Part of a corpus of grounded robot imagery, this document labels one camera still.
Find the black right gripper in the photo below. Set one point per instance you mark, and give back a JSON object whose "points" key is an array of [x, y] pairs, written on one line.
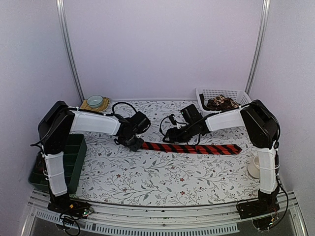
{"points": [[177, 137]]}

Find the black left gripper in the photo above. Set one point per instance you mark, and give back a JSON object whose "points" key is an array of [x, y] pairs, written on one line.
{"points": [[135, 147]]}

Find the red black striped tie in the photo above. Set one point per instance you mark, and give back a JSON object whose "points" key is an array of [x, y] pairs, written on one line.
{"points": [[193, 149]]}

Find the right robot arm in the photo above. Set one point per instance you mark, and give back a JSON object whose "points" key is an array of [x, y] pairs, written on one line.
{"points": [[262, 127]]}

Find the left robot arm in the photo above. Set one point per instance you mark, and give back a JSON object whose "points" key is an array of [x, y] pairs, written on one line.
{"points": [[61, 120]]}

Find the yellow woven coaster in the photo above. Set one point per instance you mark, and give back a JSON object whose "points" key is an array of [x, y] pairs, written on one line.
{"points": [[102, 108]]}

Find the light blue bowl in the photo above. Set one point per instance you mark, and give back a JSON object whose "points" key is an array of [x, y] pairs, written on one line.
{"points": [[95, 101]]}

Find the floral patterned table mat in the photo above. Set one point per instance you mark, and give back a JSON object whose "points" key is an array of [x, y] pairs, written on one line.
{"points": [[113, 174]]}

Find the brown patterned tie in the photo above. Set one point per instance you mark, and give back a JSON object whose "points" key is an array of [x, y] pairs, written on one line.
{"points": [[221, 103]]}

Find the dark green divided organizer box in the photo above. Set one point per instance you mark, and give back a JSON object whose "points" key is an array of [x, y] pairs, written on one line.
{"points": [[73, 158]]}

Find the white perforated plastic basket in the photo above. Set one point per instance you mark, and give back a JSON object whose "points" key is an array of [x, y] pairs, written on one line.
{"points": [[203, 95]]}

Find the white ceramic mug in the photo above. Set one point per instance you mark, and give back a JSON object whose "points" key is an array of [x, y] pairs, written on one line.
{"points": [[254, 168]]}

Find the dark red rolled tie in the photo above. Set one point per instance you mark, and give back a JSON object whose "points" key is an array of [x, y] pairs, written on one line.
{"points": [[39, 165]]}

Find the slotted aluminium front rail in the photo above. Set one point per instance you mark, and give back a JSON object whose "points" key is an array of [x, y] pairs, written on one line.
{"points": [[215, 220]]}

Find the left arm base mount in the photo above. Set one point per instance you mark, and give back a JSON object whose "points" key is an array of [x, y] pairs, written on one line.
{"points": [[70, 211]]}

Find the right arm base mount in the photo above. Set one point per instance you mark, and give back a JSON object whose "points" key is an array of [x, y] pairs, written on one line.
{"points": [[267, 207]]}

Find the left aluminium frame post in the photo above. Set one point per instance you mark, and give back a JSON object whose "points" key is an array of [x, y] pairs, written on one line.
{"points": [[68, 48]]}

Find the aluminium frame post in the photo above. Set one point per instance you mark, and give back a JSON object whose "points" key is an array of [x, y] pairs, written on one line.
{"points": [[68, 48], [259, 42]]}

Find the right aluminium frame post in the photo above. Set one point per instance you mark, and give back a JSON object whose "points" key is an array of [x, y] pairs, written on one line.
{"points": [[259, 42]]}

